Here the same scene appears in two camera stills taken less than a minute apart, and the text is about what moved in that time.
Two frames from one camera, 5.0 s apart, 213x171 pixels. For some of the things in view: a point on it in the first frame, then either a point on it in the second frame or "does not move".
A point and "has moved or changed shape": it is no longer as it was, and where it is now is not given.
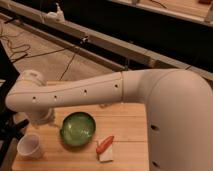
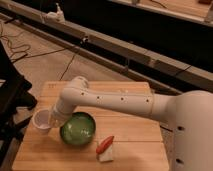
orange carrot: x=105 y=143 does not move
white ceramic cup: x=29 y=145 has moved or changed shape
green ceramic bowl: x=77 y=128 does not move
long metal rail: x=97 y=46 does not move
